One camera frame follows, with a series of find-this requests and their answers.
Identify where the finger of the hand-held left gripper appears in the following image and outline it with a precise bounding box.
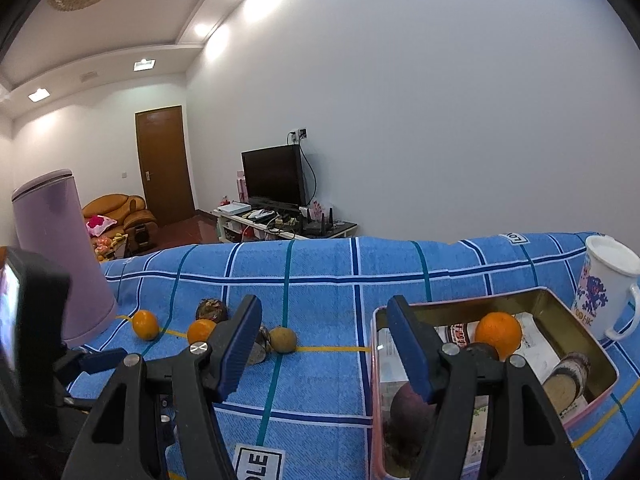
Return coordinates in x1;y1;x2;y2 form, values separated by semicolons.
52;346;129;386
60;392;103;413

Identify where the purple sweet potato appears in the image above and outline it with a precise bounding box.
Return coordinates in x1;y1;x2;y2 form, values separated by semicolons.
386;381;437;471

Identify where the lilac insulated kettle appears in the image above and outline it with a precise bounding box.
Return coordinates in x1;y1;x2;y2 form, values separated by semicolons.
11;169;120;348

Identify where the black power cable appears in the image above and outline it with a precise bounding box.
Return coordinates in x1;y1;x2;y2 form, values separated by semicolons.
299;141;318;206

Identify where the white printed paper pack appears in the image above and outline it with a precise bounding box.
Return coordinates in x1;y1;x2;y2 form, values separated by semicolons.
377;312;576;471

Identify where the small orange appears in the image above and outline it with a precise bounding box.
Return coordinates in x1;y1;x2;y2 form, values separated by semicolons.
131;310;161;342

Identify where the brown wooden door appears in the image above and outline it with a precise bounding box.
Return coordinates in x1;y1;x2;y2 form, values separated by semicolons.
135;105;197;226

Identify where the pink tin box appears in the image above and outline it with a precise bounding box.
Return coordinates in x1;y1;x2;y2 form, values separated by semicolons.
369;287;621;478

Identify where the orange leather sofa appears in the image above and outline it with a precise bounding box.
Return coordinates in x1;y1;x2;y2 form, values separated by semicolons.
81;193;158;256

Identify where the medium orange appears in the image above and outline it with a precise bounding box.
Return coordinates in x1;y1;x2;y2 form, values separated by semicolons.
187;319;217;346

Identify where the black router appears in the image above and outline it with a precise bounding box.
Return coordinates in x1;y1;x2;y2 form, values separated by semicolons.
302;206;333;233

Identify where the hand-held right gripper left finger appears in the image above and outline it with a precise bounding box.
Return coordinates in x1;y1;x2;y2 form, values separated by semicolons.
62;294;263;480

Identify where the brown round taro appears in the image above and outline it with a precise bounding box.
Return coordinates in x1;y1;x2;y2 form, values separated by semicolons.
195;298;229;322

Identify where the white television stand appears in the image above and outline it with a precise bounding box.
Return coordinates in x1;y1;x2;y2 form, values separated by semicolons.
212;207;358;243

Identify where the black television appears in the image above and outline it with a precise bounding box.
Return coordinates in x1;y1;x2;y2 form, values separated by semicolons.
241;144;307;208

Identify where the pile of assorted fruit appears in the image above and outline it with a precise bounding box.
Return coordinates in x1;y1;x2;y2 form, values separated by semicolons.
95;232;127;262

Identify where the brown kiwi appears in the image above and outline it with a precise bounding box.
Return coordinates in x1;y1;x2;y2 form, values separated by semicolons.
269;326;297;355

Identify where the large orange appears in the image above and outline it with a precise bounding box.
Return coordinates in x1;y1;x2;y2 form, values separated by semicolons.
474;311;523;361

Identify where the blue plaid blanket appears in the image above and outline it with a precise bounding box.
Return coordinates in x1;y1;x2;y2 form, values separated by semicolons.
65;231;640;480

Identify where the pink cushion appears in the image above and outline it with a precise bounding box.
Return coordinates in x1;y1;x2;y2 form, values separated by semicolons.
86;214;115;237

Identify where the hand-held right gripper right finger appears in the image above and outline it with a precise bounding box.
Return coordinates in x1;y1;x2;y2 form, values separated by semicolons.
386;295;588;480

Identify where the white printed mug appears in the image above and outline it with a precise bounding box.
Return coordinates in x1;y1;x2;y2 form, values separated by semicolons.
571;234;640;342

